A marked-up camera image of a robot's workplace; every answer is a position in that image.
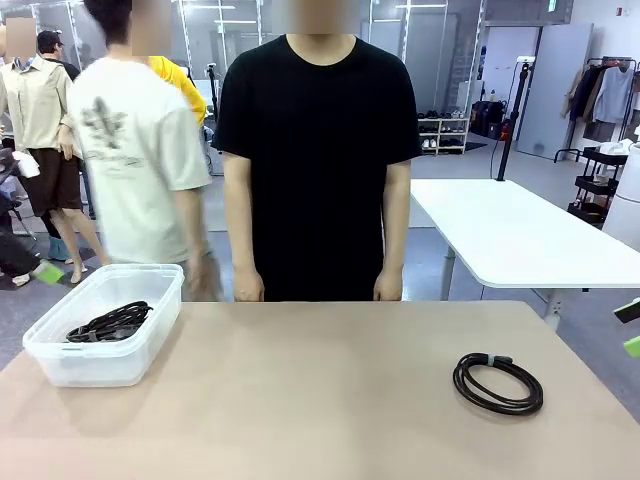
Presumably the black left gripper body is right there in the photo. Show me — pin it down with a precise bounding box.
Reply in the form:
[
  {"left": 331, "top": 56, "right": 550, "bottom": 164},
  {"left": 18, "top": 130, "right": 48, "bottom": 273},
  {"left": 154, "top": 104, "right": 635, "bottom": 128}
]
[{"left": 0, "top": 233, "right": 42, "bottom": 282}]

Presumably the black power cable with plug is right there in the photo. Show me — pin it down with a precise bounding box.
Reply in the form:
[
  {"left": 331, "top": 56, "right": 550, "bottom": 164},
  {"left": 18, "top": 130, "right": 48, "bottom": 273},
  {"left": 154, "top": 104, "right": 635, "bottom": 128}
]
[{"left": 65, "top": 300, "right": 155, "bottom": 344}]

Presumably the black USB cable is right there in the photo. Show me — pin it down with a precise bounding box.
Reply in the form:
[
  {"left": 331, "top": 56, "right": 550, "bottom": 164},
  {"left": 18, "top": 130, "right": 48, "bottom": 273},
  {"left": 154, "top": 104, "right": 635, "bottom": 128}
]
[{"left": 452, "top": 352, "right": 545, "bottom": 416}]

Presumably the person's left forearm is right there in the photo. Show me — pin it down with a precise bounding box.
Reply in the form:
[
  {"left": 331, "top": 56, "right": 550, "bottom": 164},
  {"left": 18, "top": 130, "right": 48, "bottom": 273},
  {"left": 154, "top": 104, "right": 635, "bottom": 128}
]
[{"left": 382, "top": 199, "right": 412, "bottom": 275}]

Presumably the person's right forearm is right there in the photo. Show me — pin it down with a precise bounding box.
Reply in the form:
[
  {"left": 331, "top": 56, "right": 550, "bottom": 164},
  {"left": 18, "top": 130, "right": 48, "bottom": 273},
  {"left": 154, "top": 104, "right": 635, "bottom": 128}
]
[{"left": 223, "top": 199, "right": 260, "bottom": 275}]

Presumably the person's right hand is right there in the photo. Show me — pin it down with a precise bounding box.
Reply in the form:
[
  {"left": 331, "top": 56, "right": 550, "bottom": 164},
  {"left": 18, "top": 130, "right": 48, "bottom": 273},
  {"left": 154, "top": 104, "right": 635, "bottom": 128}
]
[{"left": 232, "top": 269, "right": 265, "bottom": 303}]

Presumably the person's left hand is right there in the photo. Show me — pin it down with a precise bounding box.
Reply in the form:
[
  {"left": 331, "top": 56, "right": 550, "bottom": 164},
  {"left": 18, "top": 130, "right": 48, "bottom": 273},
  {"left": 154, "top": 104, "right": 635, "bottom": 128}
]
[{"left": 373, "top": 269, "right": 404, "bottom": 303}]

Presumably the clear plastic storage bin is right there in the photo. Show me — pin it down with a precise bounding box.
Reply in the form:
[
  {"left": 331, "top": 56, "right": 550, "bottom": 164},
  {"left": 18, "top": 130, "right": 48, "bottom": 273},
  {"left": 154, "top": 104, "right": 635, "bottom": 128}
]
[{"left": 22, "top": 263, "right": 185, "bottom": 389}]

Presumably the black utility cart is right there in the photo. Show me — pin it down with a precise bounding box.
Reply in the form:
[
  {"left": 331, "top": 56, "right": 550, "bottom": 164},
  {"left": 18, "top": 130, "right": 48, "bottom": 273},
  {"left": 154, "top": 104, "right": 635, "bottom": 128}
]
[{"left": 567, "top": 145, "right": 629, "bottom": 226}]

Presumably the person in white T-shirt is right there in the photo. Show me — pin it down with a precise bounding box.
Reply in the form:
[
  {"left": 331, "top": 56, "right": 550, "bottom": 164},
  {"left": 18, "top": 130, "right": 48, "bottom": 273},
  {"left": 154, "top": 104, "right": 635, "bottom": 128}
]
[{"left": 67, "top": 0, "right": 224, "bottom": 303}]

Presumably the white table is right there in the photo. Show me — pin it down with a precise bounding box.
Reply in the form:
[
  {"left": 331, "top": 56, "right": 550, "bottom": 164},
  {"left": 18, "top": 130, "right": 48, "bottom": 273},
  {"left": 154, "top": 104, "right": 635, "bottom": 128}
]
[{"left": 409, "top": 178, "right": 640, "bottom": 321}]

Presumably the light grey hanging sweater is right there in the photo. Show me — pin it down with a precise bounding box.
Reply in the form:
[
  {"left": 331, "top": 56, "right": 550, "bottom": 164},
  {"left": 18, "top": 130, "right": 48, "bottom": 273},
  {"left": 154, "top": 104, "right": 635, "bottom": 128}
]
[{"left": 593, "top": 66, "right": 635, "bottom": 125}]

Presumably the black pole stand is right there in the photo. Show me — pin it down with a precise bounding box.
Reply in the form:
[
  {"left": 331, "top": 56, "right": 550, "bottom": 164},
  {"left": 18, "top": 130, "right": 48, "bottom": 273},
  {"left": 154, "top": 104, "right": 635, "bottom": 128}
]
[{"left": 492, "top": 57, "right": 534, "bottom": 182}]

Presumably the person with black cap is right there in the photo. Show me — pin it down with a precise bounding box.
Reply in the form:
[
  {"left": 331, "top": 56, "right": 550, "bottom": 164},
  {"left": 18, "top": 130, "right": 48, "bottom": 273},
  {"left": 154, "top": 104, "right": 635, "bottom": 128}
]
[{"left": 37, "top": 29, "right": 81, "bottom": 81}]

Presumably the beige hanging coat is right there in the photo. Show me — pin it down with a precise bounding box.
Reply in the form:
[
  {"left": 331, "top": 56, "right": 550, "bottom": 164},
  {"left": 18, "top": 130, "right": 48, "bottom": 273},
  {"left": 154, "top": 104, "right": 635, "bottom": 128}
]
[{"left": 559, "top": 67, "right": 584, "bottom": 120}]

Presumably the dark hanging jacket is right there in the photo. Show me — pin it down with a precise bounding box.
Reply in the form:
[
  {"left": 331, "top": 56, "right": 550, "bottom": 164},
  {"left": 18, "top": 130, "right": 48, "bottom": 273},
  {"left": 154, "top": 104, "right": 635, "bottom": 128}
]
[{"left": 569, "top": 64, "right": 606, "bottom": 123}]

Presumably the person in yellow shirt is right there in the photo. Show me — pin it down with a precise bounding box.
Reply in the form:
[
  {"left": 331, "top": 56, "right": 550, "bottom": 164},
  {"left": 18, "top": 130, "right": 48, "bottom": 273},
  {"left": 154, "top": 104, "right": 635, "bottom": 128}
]
[{"left": 148, "top": 55, "right": 207, "bottom": 126}]

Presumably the grey partition panel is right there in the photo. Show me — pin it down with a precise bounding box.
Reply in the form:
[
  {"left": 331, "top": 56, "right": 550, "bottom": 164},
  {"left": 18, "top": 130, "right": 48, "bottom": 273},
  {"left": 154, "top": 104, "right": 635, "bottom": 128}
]
[{"left": 514, "top": 22, "right": 594, "bottom": 161}]

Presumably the black bag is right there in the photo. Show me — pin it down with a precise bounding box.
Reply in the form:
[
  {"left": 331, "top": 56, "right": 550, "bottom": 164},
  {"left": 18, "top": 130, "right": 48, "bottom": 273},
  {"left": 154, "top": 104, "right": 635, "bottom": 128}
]
[{"left": 470, "top": 99, "right": 506, "bottom": 140}]

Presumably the black garment rack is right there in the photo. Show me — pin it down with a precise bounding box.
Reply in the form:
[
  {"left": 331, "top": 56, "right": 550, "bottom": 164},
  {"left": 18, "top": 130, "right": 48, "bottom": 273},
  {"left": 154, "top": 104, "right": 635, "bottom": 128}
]
[{"left": 553, "top": 57, "right": 640, "bottom": 164}]

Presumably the white shoe rack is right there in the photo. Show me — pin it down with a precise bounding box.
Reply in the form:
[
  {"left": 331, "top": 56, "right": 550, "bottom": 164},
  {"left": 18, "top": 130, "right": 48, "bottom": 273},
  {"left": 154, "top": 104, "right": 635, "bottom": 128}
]
[{"left": 417, "top": 117, "right": 471, "bottom": 156}]

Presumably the person's black T-shirt torso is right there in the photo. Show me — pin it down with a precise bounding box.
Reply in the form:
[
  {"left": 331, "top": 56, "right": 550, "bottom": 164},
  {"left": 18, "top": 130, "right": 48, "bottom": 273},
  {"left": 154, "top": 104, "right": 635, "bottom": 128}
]
[{"left": 212, "top": 33, "right": 424, "bottom": 303}]

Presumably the black camera tripod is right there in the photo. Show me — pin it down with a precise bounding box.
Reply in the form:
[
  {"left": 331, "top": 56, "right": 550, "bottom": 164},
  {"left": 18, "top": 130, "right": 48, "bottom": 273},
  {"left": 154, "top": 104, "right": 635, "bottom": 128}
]
[{"left": 206, "top": 62, "right": 224, "bottom": 122}]

